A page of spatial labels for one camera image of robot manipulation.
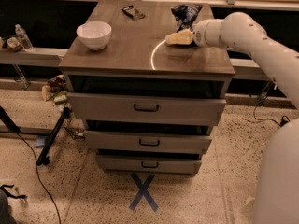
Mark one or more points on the clear plastic water bottle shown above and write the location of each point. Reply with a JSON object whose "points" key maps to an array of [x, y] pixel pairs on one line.
{"points": [[23, 37]]}

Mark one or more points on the bottom grey drawer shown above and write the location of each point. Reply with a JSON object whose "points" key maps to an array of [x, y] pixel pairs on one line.
{"points": [[152, 165]]}

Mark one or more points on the black tripod leg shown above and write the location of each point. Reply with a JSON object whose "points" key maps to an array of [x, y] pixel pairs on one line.
{"points": [[43, 158]]}

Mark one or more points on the middle grey drawer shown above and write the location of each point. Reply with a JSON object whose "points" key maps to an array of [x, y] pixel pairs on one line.
{"points": [[148, 142]]}

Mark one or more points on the blue tape cross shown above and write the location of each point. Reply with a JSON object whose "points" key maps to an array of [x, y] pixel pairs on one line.
{"points": [[143, 192]]}

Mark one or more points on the white bowl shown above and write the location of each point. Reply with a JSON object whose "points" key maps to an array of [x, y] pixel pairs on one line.
{"points": [[94, 35]]}

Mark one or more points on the grey drawer cabinet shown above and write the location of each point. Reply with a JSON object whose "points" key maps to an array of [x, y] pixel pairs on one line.
{"points": [[137, 62]]}

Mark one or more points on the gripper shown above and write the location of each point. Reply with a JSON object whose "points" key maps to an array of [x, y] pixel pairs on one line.
{"points": [[202, 34]]}

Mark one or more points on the grey drawer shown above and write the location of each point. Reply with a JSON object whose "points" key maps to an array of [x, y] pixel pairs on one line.
{"points": [[144, 109], [152, 165], [148, 142]]}

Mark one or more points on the top grey drawer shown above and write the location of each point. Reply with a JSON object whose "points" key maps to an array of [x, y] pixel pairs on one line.
{"points": [[144, 109]]}

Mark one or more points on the pile of snack bags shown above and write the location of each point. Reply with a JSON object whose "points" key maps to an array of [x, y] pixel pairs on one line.
{"points": [[55, 90]]}

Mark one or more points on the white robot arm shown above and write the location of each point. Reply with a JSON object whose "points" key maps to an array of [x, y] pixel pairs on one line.
{"points": [[277, 193]]}

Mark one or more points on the round container on shelf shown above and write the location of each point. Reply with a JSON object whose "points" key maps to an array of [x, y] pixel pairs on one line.
{"points": [[11, 44]]}

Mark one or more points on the small black snack packet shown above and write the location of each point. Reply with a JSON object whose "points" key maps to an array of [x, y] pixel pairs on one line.
{"points": [[133, 13]]}

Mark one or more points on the grey side shelf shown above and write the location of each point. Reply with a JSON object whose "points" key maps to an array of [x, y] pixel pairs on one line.
{"points": [[43, 57]]}

